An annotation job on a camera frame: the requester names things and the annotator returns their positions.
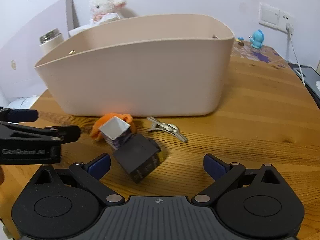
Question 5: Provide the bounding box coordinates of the white paper box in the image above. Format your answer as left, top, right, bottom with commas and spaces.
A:
68, 23, 101, 38

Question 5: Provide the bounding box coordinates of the white board panel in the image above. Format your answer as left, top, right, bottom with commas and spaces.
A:
0, 0, 81, 103

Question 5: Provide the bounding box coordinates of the beige plastic storage bin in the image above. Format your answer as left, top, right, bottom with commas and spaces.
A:
33, 14, 236, 118

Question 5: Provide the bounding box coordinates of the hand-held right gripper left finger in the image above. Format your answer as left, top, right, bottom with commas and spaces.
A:
31, 154, 126, 206

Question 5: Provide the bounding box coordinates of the purple and white small carton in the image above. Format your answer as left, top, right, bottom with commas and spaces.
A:
98, 116, 136, 151

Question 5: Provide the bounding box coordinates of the white wall switch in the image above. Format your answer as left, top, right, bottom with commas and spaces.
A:
258, 2, 280, 28

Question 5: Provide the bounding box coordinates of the white wall socket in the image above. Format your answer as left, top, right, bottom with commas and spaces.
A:
277, 8, 296, 33

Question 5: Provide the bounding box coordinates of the purple printed mat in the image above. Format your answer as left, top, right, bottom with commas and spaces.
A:
230, 41, 292, 69

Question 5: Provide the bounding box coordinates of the white packet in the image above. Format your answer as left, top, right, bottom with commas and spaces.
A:
6, 95, 41, 110

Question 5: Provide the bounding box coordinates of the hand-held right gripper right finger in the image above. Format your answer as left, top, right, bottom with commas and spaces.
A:
191, 153, 288, 207

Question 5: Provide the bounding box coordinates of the black box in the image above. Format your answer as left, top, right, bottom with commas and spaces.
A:
113, 133, 165, 184

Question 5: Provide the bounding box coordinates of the silver metal hair clip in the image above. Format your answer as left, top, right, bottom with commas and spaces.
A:
146, 116, 189, 143

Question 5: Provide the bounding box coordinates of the black device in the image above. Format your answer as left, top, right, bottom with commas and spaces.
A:
286, 61, 320, 106

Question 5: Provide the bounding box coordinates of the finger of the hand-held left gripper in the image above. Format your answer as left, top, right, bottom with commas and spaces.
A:
0, 108, 39, 123
0, 121, 81, 146

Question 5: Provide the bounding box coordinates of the white plug and cable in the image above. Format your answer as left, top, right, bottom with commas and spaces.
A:
285, 23, 307, 86

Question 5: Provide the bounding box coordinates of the white thermos bottle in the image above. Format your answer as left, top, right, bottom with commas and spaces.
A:
39, 29, 66, 56

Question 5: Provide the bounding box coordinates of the white plush lamb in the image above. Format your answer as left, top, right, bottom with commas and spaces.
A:
89, 0, 127, 26

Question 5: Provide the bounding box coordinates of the blue toy figurine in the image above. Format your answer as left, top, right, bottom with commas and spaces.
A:
248, 29, 265, 49

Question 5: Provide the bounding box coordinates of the orange cloth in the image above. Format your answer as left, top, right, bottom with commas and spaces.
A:
90, 113, 137, 142

